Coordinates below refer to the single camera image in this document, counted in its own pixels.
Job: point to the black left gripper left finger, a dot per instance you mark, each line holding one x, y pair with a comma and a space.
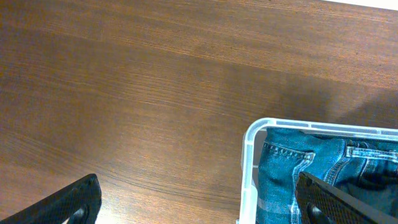
79, 202

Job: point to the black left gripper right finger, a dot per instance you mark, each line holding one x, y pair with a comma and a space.
320, 202

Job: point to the dark blue jeans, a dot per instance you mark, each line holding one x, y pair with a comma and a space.
288, 152

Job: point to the clear plastic storage bin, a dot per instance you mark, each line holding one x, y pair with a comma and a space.
253, 141

